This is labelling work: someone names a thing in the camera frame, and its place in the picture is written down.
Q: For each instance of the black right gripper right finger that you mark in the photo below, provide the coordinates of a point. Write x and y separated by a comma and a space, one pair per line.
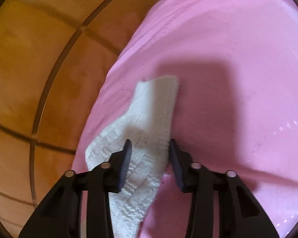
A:
240, 213

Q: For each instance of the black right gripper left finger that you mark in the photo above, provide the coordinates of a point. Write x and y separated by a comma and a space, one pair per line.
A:
59, 213

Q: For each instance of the white knitted sweater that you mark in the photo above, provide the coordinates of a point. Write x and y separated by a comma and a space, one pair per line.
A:
147, 123

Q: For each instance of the pink bedspread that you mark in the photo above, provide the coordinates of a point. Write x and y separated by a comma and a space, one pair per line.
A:
237, 104

